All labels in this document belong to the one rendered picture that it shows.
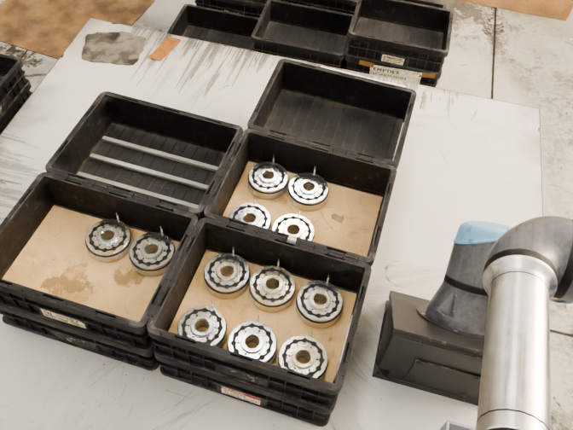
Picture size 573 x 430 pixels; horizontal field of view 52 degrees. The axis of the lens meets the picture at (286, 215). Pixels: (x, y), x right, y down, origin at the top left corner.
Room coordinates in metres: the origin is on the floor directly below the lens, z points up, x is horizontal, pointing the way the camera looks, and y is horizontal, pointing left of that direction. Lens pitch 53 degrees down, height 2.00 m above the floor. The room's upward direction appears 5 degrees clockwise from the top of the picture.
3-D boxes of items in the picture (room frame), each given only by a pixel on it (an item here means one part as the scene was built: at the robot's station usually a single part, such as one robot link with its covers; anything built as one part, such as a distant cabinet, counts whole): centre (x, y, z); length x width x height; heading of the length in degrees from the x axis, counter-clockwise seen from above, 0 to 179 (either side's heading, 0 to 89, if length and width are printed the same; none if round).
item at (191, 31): (2.23, 0.40, 0.26); 0.40 x 0.30 x 0.23; 81
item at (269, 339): (0.52, 0.05, 0.86); 0.10 x 0.10 x 0.01
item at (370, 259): (0.89, -0.04, 0.92); 0.40 x 0.30 x 0.02; 77
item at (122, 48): (1.63, 0.65, 0.71); 0.22 x 0.19 x 0.01; 81
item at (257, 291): (0.66, 0.02, 0.86); 0.10 x 0.10 x 0.01
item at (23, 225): (0.68, 0.42, 0.87); 0.40 x 0.30 x 0.11; 77
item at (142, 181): (0.98, 0.35, 0.87); 0.40 x 0.30 x 0.11; 77
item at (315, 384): (0.60, 0.03, 0.92); 0.40 x 0.30 x 0.02; 77
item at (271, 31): (2.17, 0.00, 0.31); 0.40 x 0.30 x 0.34; 81
